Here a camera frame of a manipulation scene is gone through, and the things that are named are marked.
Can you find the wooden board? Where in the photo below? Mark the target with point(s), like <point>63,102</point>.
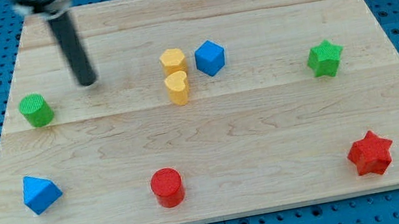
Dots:
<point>262,135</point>

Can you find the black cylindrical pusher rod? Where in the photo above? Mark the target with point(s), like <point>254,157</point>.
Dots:
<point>64,32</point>

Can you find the blue triangle block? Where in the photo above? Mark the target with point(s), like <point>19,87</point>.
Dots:
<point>39,193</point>

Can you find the red cylinder block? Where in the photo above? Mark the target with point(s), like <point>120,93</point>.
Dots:
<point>167,186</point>

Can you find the yellow hexagon block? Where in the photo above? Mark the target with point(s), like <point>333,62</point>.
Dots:
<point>173,60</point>

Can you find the green cylinder block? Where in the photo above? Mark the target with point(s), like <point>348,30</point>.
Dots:
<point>35,110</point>

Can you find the green star block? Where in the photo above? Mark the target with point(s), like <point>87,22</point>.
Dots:
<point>324,59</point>

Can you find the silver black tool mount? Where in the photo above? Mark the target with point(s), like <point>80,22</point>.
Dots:
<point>49,9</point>

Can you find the yellow heart block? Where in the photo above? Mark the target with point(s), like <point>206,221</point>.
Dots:
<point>177,87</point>

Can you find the blue cube block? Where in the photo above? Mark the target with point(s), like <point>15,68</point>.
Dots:
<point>210,58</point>

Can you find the red star block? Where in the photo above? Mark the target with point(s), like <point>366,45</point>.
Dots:
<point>371,154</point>

